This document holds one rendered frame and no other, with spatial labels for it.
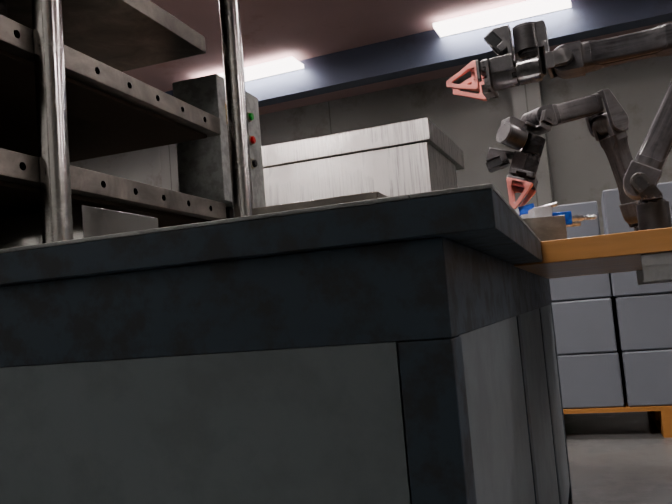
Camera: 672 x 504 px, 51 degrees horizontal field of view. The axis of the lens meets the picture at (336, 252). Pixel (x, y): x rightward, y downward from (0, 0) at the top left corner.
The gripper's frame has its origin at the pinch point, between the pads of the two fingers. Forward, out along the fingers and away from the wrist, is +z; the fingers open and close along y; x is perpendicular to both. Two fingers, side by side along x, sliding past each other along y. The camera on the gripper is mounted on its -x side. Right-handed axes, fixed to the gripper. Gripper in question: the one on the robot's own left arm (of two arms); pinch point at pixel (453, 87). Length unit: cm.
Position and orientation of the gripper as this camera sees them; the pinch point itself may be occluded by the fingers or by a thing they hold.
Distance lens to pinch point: 168.9
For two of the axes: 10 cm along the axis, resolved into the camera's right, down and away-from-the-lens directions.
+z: -9.2, 1.3, 3.8
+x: 1.0, 9.9, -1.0
